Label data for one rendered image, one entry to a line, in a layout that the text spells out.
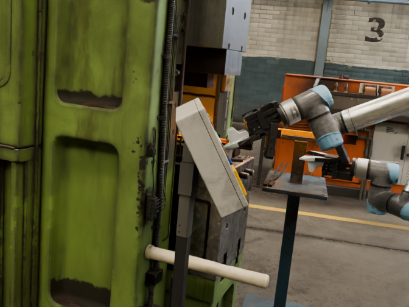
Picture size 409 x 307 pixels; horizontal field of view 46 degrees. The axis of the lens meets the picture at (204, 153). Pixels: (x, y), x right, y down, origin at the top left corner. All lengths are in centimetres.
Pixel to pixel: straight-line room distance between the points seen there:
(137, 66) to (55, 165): 51
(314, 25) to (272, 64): 104
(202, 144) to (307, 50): 823
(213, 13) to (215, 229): 81
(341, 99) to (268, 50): 437
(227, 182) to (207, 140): 12
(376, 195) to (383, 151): 363
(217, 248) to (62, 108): 79
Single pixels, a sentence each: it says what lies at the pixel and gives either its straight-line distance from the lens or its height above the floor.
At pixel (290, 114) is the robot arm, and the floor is 118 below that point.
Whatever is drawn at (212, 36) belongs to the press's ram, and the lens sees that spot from 179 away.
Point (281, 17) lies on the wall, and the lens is 944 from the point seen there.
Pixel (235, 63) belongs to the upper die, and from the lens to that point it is 194.
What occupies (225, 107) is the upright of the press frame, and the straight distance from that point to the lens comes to 232.
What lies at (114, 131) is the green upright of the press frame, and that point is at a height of 105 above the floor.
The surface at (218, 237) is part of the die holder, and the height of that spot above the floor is 65.
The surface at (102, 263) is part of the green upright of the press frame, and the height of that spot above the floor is 53.
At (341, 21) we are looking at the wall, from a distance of 945.
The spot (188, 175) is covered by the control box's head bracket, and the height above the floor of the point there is 99.
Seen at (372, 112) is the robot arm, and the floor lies 121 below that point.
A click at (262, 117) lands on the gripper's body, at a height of 116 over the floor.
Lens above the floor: 132
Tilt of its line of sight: 11 degrees down
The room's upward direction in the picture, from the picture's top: 5 degrees clockwise
